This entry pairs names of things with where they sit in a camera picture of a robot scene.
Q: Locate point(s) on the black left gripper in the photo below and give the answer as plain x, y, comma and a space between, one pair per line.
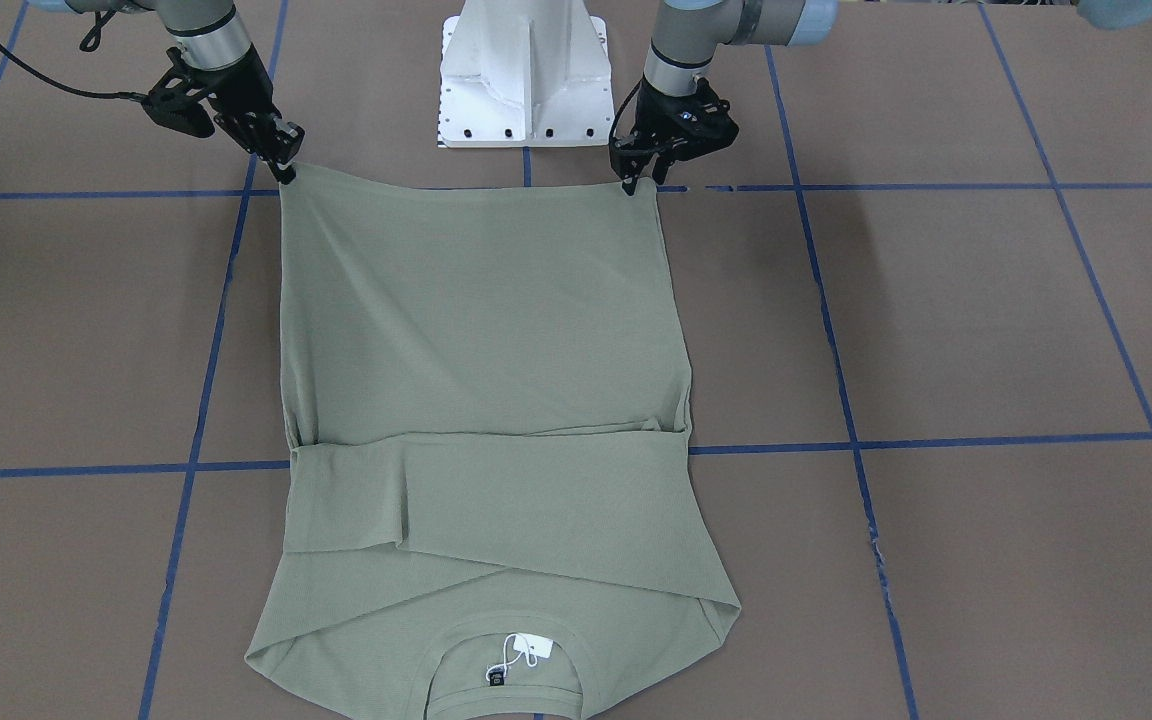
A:
658, 106

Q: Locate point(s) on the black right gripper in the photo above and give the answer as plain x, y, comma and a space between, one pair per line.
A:
237, 89

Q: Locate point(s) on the olive green long-sleeve shirt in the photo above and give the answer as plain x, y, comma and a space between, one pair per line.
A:
487, 399

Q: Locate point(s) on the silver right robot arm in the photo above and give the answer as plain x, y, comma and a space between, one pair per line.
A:
211, 34

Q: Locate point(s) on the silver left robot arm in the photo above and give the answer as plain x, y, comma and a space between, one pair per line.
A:
687, 34

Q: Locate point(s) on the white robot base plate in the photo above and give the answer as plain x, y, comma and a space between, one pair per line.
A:
524, 74

